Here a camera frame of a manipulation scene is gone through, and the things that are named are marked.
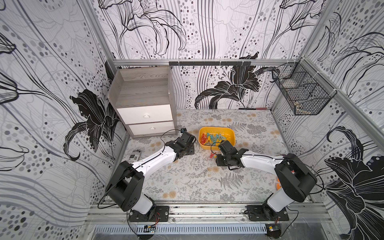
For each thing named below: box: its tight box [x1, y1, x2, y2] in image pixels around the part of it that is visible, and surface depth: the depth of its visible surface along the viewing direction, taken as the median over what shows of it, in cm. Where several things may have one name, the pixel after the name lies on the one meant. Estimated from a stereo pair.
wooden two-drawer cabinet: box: [107, 65, 178, 139], surface depth 89 cm
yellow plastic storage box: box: [198, 126, 236, 150], surface depth 103 cm
